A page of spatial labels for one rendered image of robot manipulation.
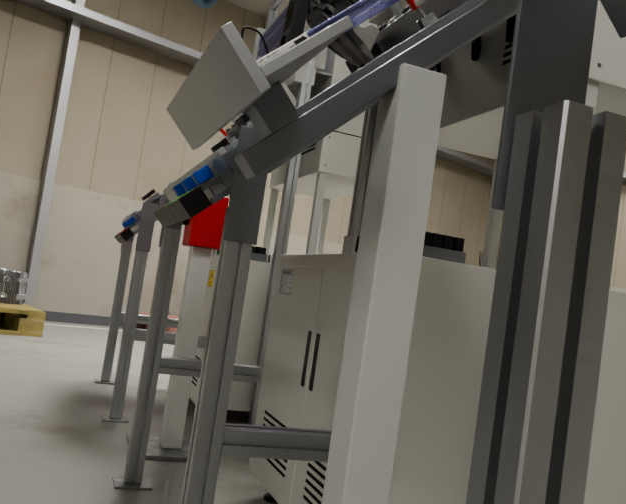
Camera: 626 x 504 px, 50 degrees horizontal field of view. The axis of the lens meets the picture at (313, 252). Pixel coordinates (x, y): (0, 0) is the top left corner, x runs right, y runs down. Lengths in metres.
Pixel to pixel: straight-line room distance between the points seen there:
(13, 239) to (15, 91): 1.14
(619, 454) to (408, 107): 0.86
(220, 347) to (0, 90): 4.93
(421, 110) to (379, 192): 0.11
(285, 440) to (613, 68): 0.91
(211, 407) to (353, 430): 0.28
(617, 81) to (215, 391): 0.94
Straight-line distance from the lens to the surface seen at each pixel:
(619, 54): 1.46
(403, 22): 1.49
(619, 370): 1.42
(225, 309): 1.00
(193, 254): 2.08
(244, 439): 1.03
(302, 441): 1.06
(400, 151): 0.81
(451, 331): 1.19
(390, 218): 0.79
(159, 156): 6.21
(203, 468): 1.04
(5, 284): 4.98
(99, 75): 6.08
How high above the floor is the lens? 0.53
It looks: 3 degrees up
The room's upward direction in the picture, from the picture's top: 8 degrees clockwise
